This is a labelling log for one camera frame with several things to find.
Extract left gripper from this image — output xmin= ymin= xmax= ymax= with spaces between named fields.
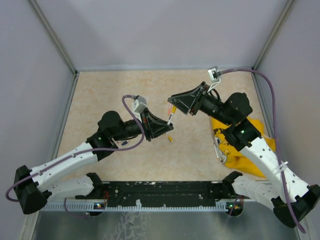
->
xmin=112 ymin=107 xmax=174 ymax=142

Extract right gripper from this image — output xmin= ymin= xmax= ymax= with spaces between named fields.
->
xmin=168 ymin=81 xmax=234 ymax=126

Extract white yellow marker pen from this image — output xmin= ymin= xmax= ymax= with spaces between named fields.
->
xmin=167 ymin=113 xmax=174 ymax=125

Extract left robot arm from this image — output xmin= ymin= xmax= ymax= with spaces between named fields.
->
xmin=13 ymin=108 xmax=174 ymax=215

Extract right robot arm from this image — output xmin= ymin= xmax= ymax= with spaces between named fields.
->
xmin=168 ymin=82 xmax=320 ymax=228

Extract orange pen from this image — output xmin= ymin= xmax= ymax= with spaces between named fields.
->
xmin=167 ymin=103 xmax=173 ymax=116

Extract white pen on bag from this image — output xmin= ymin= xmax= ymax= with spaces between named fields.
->
xmin=213 ymin=143 xmax=223 ymax=162

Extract yellow cloth bag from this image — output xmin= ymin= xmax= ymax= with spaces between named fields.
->
xmin=211 ymin=118 xmax=278 ymax=178

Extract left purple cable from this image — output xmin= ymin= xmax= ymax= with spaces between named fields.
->
xmin=5 ymin=94 xmax=146 ymax=220

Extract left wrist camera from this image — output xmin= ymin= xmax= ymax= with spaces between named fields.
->
xmin=131 ymin=95 xmax=147 ymax=120

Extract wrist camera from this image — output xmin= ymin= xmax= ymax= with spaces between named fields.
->
xmin=131 ymin=95 xmax=147 ymax=120
xmin=207 ymin=66 xmax=221 ymax=93

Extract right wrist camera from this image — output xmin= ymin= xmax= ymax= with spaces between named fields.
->
xmin=207 ymin=66 xmax=221 ymax=93

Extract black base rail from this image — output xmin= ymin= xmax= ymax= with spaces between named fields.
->
xmin=75 ymin=181 xmax=236 ymax=208

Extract white slotted cable duct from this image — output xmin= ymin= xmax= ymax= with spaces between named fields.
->
xmin=42 ymin=201 xmax=243 ymax=213

